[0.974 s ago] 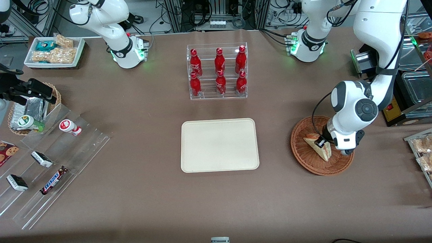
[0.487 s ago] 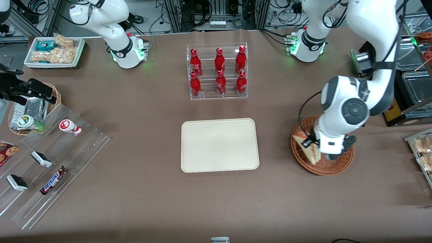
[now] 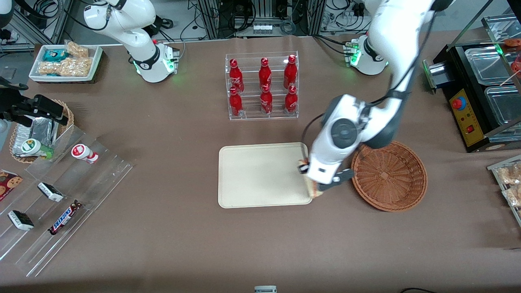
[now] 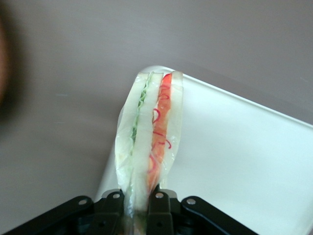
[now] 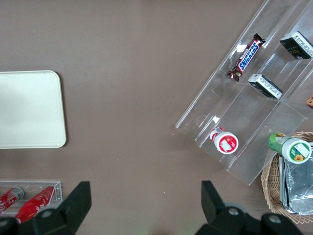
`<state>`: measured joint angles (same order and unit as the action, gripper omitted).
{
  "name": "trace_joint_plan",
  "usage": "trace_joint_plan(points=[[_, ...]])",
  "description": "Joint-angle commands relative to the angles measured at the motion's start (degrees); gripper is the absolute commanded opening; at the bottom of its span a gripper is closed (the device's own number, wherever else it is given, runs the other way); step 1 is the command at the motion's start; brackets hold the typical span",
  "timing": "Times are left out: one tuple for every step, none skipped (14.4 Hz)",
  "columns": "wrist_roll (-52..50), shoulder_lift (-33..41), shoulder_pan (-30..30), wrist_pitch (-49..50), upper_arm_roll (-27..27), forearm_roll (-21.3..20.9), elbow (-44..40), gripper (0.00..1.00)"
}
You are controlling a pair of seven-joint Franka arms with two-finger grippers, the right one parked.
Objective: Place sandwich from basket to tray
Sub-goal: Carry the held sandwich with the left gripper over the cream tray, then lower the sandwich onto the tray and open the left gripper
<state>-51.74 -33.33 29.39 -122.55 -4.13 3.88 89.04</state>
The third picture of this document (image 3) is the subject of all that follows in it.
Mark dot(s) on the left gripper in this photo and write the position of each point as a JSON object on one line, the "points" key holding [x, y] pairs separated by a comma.
{"points": [[303, 171]]}

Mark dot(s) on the triangular sandwich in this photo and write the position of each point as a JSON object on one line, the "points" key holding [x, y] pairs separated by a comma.
{"points": [[316, 193]]}

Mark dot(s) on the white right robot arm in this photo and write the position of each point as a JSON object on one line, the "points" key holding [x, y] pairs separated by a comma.
{"points": [[138, 36]]}

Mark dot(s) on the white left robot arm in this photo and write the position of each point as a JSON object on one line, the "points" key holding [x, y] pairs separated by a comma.
{"points": [[390, 40]]}

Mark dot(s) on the small brown wicker basket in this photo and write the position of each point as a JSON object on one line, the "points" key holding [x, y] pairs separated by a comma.
{"points": [[69, 116]]}

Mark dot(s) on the cream rectangular tray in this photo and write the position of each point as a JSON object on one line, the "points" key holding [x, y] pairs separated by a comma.
{"points": [[260, 175]]}

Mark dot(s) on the round brown wicker basket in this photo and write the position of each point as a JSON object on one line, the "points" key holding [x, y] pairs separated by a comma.
{"points": [[390, 183]]}

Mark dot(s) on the grey tray of pastries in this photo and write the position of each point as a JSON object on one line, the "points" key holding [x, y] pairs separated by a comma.
{"points": [[494, 171]]}

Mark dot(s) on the raised steel tray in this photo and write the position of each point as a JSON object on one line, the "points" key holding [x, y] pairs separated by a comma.
{"points": [[500, 28]]}

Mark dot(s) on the silver foil container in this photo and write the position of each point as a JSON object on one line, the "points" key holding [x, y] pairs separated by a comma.
{"points": [[36, 130]]}

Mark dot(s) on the green capped yogurt bottle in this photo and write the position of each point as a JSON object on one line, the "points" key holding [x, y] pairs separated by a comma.
{"points": [[34, 147]]}

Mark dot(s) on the clear beige snack packet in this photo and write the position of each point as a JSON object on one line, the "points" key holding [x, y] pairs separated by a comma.
{"points": [[49, 68], [77, 67], [77, 49]]}

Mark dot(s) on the teal snack packet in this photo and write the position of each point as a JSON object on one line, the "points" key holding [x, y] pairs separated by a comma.
{"points": [[55, 55]]}

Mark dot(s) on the red capped yogurt bottle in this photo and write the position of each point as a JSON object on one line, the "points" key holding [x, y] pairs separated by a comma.
{"points": [[83, 153]]}

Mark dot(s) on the white rectangular snack bin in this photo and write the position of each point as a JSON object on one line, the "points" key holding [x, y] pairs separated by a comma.
{"points": [[96, 61]]}

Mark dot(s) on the red cola bottle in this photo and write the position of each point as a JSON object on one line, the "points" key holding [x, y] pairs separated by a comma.
{"points": [[266, 101], [265, 75], [235, 77], [291, 101], [290, 73], [235, 103]]}

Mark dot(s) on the clear acrylic bottle rack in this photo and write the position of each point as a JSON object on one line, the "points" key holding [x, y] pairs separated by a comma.
{"points": [[252, 114]]}

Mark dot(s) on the red cookie packet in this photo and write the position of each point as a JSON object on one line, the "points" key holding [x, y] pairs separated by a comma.
{"points": [[10, 184]]}

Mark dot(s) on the black white snack bar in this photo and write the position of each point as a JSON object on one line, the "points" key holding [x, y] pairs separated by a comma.
{"points": [[20, 220], [51, 192]]}

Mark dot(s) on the clear acrylic stepped shelf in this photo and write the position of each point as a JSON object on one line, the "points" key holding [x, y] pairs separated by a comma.
{"points": [[93, 179]]}

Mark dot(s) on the snickers chocolate bar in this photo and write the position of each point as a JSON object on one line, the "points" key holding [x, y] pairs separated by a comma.
{"points": [[64, 217]]}

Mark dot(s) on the white printed label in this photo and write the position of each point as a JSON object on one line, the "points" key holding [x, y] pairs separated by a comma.
{"points": [[265, 289]]}

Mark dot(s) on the white power strip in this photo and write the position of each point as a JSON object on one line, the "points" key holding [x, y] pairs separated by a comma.
{"points": [[262, 29]]}

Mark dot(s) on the red emergency stop button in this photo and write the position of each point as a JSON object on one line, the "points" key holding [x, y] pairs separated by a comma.
{"points": [[458, 103]]}

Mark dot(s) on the black countertop fryer appliance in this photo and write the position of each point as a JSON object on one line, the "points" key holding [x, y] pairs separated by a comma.
{"points": [[458, 61]]}

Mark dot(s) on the wrapped pastry packet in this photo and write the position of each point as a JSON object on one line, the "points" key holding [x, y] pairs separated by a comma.
{"points": [[513, 196], [511, 175]]}

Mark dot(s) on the steel fryer pan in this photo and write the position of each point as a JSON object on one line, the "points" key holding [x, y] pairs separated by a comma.
{"points": [[488, 65], [506, 106]]}

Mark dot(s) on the orange food piece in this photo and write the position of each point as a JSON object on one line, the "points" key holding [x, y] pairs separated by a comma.
{"points": [[513, 41]]}

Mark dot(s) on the aluminium frame equipment rack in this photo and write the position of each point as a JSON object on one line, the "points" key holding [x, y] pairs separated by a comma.
{"points": [[211, 16]]}

